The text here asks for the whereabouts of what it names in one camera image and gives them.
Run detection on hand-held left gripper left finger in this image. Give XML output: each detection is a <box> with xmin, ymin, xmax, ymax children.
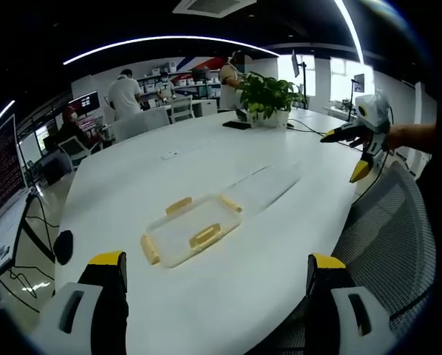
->
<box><xmin>28</xmin><ymin>250</ymin><xmax>130</xmax><ymax>355</ymax></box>

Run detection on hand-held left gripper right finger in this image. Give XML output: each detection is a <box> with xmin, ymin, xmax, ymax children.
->
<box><xmin>305</xmin><ymin>253</ymin><xmax>401</xmax><ymax>355</ymax></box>

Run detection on person's right hand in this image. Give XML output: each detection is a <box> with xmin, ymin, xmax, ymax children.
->
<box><xmin>347</xmin><ymin>125</ymin><xmax>396</xmax><ymax>153</ymax></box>

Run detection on black round object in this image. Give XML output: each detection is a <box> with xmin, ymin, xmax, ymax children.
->
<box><xmin>53</xmin><ymin>229</ymin><xmax>75</xmax><ymax>266</ymax></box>

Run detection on monitor on black stand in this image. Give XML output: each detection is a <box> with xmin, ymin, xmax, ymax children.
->
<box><xmin>290</xmin><ymin>49</ymin><xmax>308</xmax><ymax>109</ymax></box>

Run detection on green potted plant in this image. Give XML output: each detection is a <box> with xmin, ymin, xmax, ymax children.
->
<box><xmin>237</xmin><ymin>71</ymin><xmax>308</xmax><ymax>129</ymax></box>

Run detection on grey mesh office chair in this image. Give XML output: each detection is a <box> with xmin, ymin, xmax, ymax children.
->
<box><xmin>279</xmin><ymin>160</ymin><xmax>438</xmax><ymax>355</ymax></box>

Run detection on white side desk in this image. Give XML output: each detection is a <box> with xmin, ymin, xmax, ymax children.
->
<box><xmin>0</xmin><ymin>190</ymin><xmax>35</xmax><ymax>283</ymax></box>

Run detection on clear lid with yellow clips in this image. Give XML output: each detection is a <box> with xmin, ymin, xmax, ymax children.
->
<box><xmin>140</xmin><ymin>195</ymin><xmax>245</xmax><ymax>268</ymax></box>

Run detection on white storage shelves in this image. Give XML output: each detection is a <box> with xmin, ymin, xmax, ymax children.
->
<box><xmin>137</xmin><ymin>61</ymin><xmax>222</xmax><ymax>108</ymax></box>

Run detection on white office chair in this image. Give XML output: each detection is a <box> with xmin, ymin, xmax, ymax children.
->
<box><xmin>57</xmin><ymin>135</ymin><xmax>104</xmax><ymax>171</ymax></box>
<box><xmin>168</xmin><ymin>95</ymin><xmax>197</xmax><ymax>124</ymax></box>
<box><xmin>112</xmin><ymin>106</ymin><xmax>171</xmax><ymax>142</ymax></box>

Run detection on large computer monitor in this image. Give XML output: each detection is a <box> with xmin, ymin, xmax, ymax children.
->
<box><xmin>0</xmin><ymin>113</ymin><xmax>27</xmax><ymax>223</ymax></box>

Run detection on ceiling air vent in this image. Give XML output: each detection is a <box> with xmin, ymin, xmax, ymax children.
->
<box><xmin>171</xmin><ymin>0</ymin><xmax>245</xmax><ymax>18</ymax></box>

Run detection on black table cable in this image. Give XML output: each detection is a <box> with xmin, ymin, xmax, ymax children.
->
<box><xmin>286</xmin><ymin>117</ymin><xmax>330</xmax><ymax>136</ymax></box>

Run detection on black floor cables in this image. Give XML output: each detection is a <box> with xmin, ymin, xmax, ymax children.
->
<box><xmin>6</xmin><ymin>194</ymin><xmax>59</xmax><ymax>297</ymax></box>

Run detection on black wall screen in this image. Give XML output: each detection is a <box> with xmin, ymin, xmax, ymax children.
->
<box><xmin>71</xmin><ymin>90</ymin><xmax>99</xmax><ymax>112</ymax></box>

